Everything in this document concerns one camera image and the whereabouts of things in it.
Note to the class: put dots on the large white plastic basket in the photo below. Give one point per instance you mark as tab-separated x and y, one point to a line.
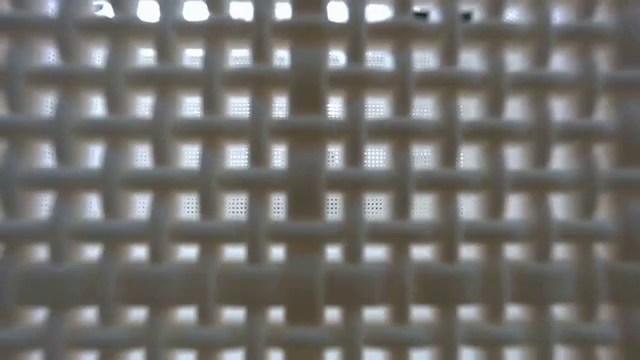
305	200

